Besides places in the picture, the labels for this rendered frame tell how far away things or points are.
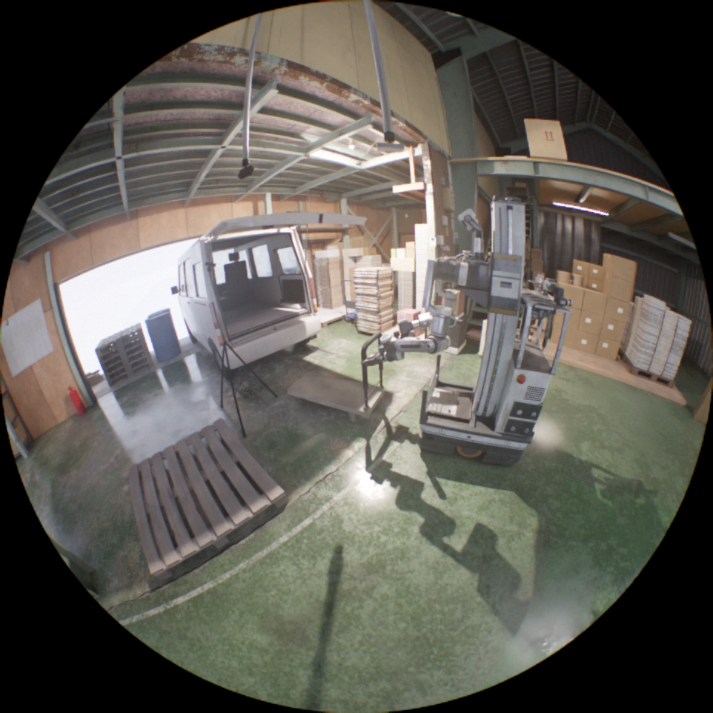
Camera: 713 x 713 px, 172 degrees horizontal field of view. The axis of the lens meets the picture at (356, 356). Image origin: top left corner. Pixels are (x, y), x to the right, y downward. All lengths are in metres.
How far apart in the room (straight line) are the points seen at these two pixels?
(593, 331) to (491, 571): 3.96
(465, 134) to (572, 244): 3.72
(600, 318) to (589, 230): 2.79
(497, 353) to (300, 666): 2.02
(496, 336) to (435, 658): 1.79
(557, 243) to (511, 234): 5.25
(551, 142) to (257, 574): 5.01
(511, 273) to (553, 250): 5.24
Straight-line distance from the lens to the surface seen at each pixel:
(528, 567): 1.65
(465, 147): 4.27
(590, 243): 6.81
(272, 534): 1.61
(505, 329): 1.50
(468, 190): 4.04
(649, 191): 4.40
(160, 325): 4.99
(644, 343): 4.65
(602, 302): 4.60
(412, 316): 3.49
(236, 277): 4.77
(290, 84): 2.31
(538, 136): 3.99
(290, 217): 1.87
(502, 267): 1.39
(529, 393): 1.53
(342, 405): 2.00
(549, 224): 6.67
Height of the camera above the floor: 1.40
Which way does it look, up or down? 26 degrees down
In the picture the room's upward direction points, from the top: 4 degrees counter-clockwise
